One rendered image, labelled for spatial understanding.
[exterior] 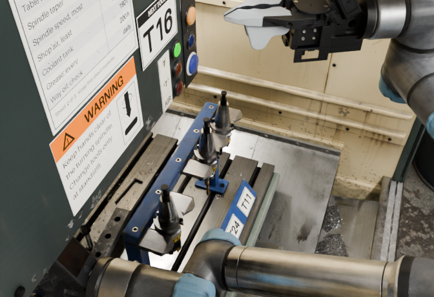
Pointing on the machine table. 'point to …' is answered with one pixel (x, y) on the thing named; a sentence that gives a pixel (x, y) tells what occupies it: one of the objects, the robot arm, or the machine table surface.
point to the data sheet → (72, 33)
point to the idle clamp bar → (116, 219)
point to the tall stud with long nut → (87, 234)
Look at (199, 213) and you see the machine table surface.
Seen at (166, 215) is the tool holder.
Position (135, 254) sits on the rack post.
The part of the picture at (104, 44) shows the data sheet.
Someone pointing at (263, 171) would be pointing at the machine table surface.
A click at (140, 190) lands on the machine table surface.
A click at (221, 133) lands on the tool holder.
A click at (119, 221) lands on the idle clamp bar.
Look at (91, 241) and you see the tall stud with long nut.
